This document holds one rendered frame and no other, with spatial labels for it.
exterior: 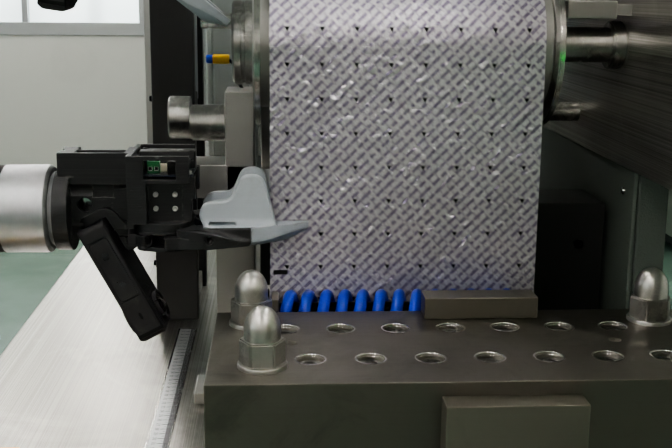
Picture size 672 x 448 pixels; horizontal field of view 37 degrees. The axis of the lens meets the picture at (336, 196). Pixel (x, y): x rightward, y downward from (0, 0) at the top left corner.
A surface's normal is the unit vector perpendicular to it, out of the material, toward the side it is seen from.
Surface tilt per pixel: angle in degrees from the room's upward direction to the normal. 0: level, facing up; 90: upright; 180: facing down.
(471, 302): 90
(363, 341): 0
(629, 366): 0
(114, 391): 0
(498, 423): 90
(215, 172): 90
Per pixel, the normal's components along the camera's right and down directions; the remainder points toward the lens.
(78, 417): 0.01, -0.98
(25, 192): 0.05, -0.29
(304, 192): 0.06, 0.20
